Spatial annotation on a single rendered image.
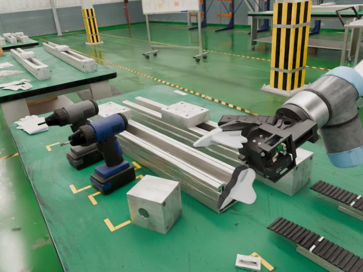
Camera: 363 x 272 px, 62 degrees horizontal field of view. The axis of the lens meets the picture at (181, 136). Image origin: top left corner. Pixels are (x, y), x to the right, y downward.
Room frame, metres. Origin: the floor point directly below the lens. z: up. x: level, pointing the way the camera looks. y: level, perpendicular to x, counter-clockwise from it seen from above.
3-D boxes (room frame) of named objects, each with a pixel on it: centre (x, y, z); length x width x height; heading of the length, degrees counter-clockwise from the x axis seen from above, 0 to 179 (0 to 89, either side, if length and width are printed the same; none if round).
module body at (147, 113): (1.07, -0.02, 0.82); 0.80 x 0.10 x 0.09; 38
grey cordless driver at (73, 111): (0.94, 0.37, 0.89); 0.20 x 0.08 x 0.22; 130
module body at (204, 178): (0.96, 0.13, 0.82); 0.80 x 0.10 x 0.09; 38
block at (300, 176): (0.73, -0.30, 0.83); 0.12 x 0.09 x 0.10; 128
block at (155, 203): (0.63, 0.07, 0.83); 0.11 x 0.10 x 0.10; 150
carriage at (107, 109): (1.15, 0.28, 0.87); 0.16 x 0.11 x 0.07; 38
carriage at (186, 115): (1.07, -0.02, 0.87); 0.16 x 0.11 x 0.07; 38
